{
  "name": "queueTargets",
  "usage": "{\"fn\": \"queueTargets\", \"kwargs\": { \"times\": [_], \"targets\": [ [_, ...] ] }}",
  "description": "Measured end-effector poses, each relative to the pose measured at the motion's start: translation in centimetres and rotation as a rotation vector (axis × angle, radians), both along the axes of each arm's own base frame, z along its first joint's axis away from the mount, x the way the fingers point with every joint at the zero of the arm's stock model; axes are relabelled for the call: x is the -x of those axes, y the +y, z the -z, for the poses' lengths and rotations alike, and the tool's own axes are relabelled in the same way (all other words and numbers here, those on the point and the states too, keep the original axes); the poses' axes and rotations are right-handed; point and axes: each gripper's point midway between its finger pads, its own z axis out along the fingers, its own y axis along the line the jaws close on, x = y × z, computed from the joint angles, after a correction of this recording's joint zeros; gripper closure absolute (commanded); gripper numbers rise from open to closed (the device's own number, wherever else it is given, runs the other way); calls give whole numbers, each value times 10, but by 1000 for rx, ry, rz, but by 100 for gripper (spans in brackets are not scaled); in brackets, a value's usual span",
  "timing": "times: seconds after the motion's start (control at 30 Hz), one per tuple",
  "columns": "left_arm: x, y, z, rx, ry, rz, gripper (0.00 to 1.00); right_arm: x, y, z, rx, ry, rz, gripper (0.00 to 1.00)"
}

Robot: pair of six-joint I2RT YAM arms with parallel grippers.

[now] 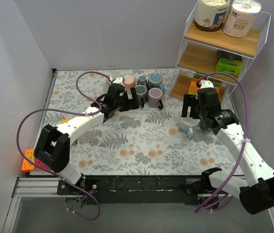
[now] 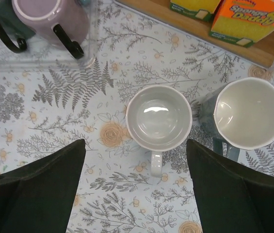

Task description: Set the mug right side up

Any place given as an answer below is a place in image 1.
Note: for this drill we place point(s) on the dark grey mug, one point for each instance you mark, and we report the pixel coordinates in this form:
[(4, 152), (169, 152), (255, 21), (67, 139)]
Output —
[(141, 92)]

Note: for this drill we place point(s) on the green tissue pack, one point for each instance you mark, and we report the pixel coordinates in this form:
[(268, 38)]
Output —
[(232, 67)]

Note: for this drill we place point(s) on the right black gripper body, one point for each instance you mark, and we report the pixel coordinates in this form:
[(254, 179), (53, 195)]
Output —
[(190, 107)]

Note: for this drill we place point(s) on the shelf sponge pack back right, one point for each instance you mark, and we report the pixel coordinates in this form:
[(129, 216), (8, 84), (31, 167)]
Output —
[(216, 84)]

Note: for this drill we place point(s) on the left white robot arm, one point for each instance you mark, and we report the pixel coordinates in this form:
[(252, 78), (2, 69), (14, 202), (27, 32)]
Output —
[(53, 146)]

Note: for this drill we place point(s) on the pink mug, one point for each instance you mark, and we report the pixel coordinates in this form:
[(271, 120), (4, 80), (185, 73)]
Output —
[(130, 82)]

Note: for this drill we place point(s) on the pink box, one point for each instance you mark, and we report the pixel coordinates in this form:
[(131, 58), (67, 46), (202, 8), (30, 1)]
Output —
[(40, 164)]

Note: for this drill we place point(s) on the blue glazed mug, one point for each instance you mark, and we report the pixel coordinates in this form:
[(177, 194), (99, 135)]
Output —
[(155, 80)]

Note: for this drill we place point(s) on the brown toilet paper roll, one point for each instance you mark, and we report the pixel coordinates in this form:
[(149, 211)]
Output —
[(210, 14)]

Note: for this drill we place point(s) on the shelf sponge pack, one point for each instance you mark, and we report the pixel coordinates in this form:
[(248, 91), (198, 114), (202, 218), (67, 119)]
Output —
[(193, 89), (197, 78), (216, 84)]

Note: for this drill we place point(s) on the small dark grey-blue mug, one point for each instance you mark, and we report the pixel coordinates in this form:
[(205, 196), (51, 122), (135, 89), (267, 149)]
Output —
[(142, 80)]

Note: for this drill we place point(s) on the white wire wooden shelf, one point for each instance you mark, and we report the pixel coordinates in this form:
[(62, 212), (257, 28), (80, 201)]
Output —
[(199, 51)]

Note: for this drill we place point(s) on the pink toilet paper roll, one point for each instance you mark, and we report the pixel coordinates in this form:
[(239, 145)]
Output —
[(241, 17)]

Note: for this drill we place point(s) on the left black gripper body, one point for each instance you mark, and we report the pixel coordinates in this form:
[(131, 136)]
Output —
[(130, 102)]

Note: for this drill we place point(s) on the shelf sponge pack front left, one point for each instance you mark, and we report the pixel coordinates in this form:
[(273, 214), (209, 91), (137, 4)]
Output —
[(193, 89)]

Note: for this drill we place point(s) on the yellow orange sponge pack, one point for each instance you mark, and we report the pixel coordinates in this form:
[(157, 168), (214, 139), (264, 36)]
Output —
[(65, 121)]

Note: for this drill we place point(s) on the shelf sponge pack back left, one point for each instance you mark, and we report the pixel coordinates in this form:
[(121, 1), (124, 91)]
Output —
[(197, 78)]

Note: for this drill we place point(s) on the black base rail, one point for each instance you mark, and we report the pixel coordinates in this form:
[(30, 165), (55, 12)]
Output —
[(133, 189)]

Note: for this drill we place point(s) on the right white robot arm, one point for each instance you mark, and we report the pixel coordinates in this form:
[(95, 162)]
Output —
[(256, 191)]

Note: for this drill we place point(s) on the lilac mug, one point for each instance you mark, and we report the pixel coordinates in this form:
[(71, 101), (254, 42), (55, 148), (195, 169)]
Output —
[(154, 98)]

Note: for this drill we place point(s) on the white and blue mug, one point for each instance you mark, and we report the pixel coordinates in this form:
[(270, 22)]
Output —
[(188, 124)]

